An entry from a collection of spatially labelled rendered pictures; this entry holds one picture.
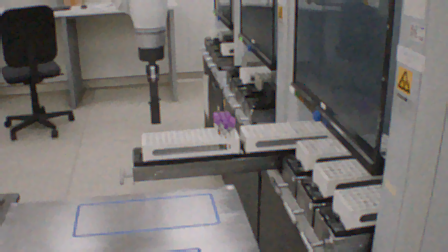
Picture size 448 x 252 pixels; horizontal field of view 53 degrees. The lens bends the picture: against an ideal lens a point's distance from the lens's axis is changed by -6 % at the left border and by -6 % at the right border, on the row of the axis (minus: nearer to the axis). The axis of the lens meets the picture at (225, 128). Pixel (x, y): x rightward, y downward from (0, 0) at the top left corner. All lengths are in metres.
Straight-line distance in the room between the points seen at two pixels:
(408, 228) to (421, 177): 0.12
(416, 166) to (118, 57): 4.28
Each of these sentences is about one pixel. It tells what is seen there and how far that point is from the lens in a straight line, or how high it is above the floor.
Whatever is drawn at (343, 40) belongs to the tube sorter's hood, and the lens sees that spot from 1.17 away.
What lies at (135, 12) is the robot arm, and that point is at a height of 1.26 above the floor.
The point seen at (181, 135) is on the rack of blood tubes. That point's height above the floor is 0.86.
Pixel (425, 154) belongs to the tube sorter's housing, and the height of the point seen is 1.07.
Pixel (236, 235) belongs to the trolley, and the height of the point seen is 0.82.
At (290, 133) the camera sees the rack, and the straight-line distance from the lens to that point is 1.50.
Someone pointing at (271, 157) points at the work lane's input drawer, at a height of 0.80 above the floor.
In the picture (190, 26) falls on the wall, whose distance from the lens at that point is 4.95.
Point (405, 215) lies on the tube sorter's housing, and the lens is 1.00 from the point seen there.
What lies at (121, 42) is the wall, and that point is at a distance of 4.96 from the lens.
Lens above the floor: 1.44
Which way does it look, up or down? 22 degrees down
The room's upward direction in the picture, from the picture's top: 1 degrees counter-clockwise
